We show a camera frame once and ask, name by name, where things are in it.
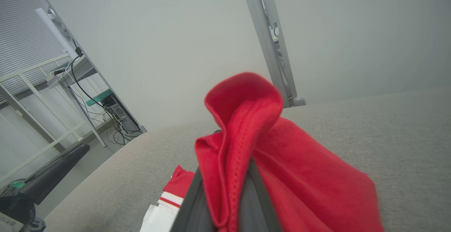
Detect thick black power cable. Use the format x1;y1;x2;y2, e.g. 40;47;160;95
70;51;106;108

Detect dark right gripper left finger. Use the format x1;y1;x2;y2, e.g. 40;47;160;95
171;167;216;232

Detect tangled thin cables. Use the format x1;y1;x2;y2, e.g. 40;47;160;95
81;98;141;146

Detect grey metal desk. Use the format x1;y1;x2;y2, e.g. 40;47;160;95
46;54;108;147

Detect grey window blind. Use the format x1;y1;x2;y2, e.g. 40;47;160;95
0;0;68;102

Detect white tube lamp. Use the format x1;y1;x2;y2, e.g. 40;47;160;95
35;8;79;60

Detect white metal railing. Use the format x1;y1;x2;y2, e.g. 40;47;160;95
0;52;106;187

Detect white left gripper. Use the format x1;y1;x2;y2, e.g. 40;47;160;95
0;143;91;232

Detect black computer tower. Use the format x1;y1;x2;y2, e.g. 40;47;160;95
104;94;141;134

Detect red T-shirt with white sleeves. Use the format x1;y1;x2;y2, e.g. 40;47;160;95
140;72;384;232

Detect teal flat board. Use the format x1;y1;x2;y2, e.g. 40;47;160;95
86;89;113;107

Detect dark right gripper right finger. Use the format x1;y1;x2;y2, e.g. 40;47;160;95
240;158;283;232

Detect grey fabric sofa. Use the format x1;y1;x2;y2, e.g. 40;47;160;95
44;86;451;232

